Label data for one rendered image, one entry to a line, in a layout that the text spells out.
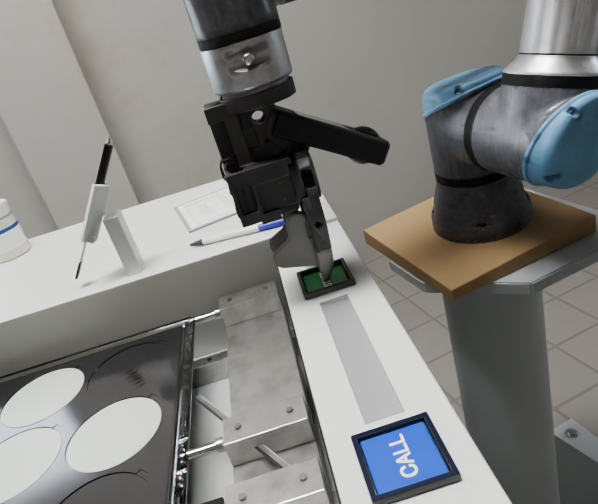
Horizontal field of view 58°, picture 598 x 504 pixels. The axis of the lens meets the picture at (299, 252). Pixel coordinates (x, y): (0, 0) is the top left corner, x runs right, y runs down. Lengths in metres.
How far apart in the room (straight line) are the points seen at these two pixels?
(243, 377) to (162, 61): 1.82
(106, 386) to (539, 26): 0.64
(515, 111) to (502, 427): 0.59
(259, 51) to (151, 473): 0.38
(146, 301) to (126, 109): 1.61
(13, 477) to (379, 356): 0.38
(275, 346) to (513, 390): 0.49
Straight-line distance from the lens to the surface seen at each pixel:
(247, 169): 0.50
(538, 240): 0.83
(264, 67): 0.48
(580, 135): 0.69
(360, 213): 2.69
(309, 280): 0.59
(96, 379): 0.71
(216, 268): 0.73
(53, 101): 2.09
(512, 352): 0.96
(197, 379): 0.74
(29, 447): 0.66
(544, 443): 1.13
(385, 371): 0.44
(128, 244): 0.75
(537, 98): 0.68
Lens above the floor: 1.24
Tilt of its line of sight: 25 degrees down
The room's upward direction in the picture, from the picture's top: 17 degrees counter-clockwise
